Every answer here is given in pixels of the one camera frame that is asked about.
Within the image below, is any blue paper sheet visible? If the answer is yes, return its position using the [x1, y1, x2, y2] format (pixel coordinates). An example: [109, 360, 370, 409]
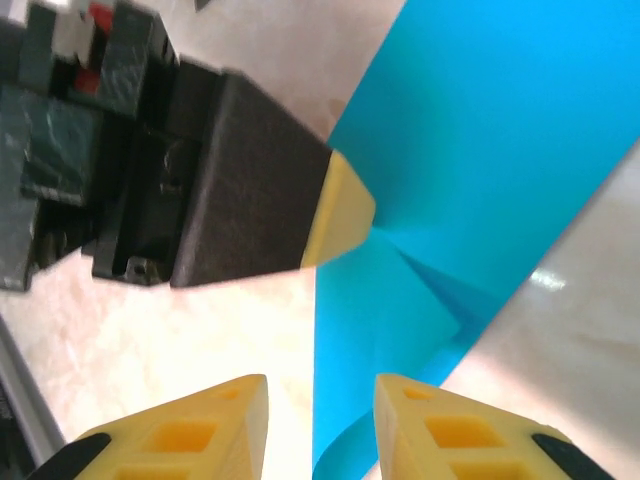
[312, 0, 640, 480]

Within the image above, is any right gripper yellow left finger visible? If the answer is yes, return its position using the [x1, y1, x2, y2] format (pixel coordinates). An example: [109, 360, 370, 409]
[29, 372, 270, 480]

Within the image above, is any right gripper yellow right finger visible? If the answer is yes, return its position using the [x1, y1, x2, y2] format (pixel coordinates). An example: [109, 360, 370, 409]
[373, 372, 617, 480]

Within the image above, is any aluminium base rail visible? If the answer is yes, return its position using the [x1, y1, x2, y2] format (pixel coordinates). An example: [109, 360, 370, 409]
[0, 299, 69, 480]

